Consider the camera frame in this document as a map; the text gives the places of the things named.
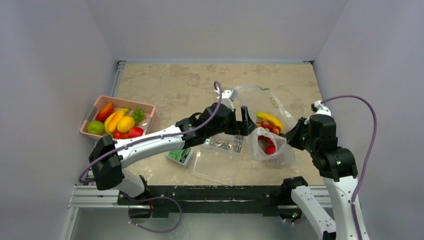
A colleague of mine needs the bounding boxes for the clear plastic screw organizer box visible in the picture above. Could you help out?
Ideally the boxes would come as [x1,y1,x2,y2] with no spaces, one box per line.
[191,133,245,186]

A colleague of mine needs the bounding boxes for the green fake apple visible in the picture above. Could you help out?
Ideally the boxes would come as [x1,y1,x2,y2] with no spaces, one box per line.
[86,120,105,136]

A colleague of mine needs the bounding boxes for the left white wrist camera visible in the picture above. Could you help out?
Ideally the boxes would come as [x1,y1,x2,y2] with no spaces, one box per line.
[220,89,238,110]

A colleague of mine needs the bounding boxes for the red fake fruits in bag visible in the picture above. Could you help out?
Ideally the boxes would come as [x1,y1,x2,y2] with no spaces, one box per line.
[256,120,281,146]

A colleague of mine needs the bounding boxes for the orange yellow fake mango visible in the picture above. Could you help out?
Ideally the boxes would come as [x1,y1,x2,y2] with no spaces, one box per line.
[105,110,127,134]

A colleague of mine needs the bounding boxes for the pink plastic basket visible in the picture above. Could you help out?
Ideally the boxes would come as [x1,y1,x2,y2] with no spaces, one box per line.
[79,95,156,140]

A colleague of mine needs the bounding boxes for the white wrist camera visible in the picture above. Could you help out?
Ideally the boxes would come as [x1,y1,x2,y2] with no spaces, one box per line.
[311,100,332,117]
[220,89,238,110]

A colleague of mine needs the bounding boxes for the red fake apple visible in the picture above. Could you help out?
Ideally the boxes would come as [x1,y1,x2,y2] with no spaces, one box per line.
[128,127,144,139]

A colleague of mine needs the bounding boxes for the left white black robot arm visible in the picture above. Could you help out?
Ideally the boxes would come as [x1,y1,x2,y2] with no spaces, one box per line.
[88,103,256,205]

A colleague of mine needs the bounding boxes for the yellow fake banana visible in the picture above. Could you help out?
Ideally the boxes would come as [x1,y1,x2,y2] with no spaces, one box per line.
[104,108,130,136]

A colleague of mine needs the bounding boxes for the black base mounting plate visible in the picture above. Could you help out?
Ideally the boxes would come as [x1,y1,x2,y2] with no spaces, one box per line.
[117,185,304,220]

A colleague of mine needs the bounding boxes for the green circuit board case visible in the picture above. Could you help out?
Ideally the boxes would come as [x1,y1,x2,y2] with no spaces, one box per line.
[165,148,195,168]

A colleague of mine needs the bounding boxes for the translucent printed plastic bag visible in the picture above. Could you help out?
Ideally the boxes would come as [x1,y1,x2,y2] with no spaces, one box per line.
[234,84,297,169]

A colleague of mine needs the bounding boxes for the yellow fake fruit in bag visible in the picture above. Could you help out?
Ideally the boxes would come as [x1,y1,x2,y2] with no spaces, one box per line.
[256,112,284,131]

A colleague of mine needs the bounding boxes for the yellow fake lemon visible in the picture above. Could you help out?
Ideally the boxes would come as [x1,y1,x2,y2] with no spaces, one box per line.
[116,116,136,133]

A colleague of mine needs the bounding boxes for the red fake strawberries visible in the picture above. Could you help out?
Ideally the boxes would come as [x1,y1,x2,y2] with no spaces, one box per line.
[113,130,129,140]

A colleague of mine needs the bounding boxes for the red fake round fruit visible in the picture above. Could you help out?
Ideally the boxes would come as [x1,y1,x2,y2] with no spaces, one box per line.
[264,145,277,155]

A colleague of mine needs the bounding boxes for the green fake grapes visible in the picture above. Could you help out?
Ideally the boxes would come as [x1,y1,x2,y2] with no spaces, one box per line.
[131,108,146,125]

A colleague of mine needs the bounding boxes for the red orange fake mango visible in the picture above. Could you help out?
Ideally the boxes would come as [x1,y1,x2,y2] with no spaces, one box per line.
[96,102,115,123]

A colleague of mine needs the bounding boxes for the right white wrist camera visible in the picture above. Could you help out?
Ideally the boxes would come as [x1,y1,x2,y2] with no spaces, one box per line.
[311,100,332,117]

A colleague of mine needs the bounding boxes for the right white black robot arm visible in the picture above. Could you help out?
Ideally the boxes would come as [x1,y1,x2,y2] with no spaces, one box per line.
[280,114,370,240]

